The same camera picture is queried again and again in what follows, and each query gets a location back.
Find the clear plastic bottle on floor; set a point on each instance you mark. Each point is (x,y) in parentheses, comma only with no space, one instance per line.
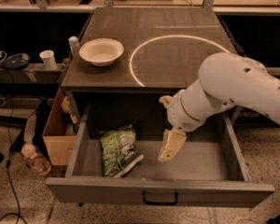
(35,159)

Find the white paper bowl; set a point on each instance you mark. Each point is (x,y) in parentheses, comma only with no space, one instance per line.
(101,51)

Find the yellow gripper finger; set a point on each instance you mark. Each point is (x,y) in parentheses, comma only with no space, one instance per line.
(166,100)
(173,140)

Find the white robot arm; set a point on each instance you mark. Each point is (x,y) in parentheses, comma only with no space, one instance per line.
(224,81)

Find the white paper cup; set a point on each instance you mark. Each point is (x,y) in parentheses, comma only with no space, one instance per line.
(48,59)

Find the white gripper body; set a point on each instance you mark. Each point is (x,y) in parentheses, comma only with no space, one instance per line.
(176,113)

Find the black drawer handle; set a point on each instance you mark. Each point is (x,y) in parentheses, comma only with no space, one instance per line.
(167,199)

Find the grey side shelf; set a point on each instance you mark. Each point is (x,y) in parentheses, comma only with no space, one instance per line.
(33,73)

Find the dark round plate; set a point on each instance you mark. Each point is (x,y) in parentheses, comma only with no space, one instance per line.
(17,61)

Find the green jalapeno chip bag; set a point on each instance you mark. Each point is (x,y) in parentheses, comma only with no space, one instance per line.
(119,152)

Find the cardboard box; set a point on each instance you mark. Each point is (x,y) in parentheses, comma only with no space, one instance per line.
(60,131)

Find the white plastic bottle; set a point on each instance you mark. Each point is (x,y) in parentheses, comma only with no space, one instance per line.
(74,45)

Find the grey open top drawer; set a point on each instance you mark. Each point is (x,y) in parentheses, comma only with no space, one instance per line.
(208,171)

